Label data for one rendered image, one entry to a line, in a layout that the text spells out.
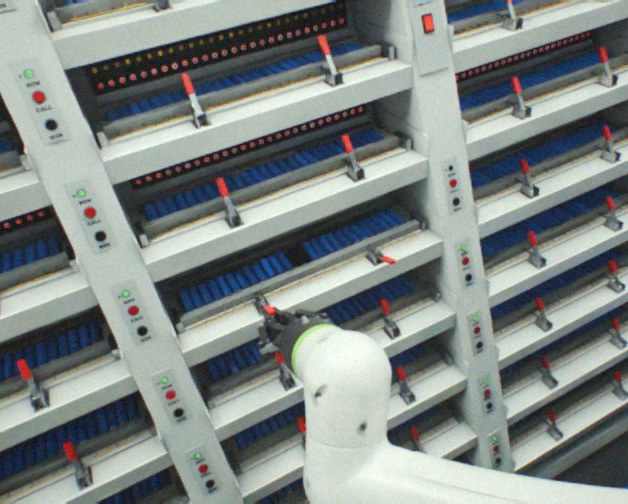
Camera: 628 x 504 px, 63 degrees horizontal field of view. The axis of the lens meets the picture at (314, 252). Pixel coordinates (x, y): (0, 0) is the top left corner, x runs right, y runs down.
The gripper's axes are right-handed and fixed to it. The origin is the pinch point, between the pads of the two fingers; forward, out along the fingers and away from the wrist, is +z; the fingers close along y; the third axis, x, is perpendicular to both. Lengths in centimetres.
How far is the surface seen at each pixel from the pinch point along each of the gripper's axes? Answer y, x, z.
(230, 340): -8.5, -2.5, 7.3
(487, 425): 46, -55, 17
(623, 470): 87, -93, 18
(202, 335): -13.1, 0.5, 8.1
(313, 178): 19.3, 21.7, 9.3
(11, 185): -31.9, 37.2, 0.5
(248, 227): 1.7, 17.6, 2.8
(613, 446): 92, -91, 26
